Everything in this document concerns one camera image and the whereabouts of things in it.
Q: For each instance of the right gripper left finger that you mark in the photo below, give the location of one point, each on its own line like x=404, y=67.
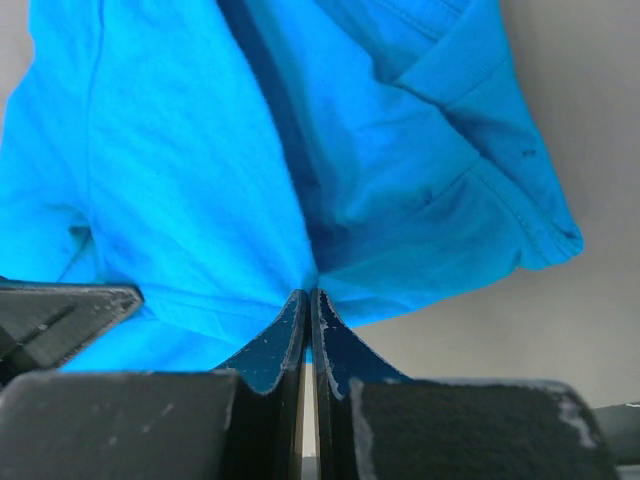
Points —
x=241, y=420

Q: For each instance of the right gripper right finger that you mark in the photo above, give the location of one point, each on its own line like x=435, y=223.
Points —
x=374, y=422

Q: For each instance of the blue t shirt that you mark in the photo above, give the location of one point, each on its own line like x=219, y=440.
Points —
x=220, y=154

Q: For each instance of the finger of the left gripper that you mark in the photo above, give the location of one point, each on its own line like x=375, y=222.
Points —
x=45, y=325

